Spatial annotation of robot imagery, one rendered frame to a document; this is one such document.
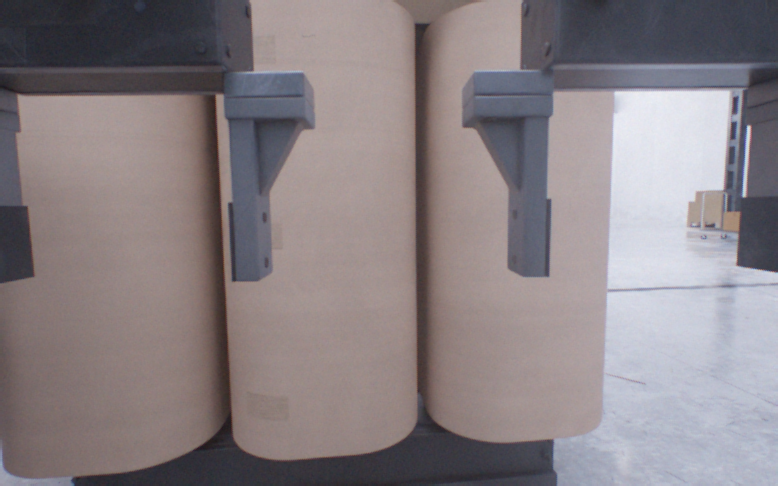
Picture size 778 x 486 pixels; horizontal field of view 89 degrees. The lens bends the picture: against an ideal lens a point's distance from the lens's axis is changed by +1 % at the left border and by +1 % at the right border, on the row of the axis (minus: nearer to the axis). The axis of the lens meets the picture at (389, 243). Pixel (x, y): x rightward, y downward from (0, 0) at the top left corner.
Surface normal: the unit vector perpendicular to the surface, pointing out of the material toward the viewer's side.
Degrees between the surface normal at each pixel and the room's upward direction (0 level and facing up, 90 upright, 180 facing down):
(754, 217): 90
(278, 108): 90
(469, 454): 90
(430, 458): 90
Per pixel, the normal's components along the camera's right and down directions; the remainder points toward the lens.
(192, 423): 0.86, 0.04
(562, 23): 0.02, 0.09
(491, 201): -0.23, 0.09
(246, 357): -0.51, 0.08
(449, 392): -0.73, 0.07
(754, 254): -1.00, 0.01
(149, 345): 0.52, 0.07
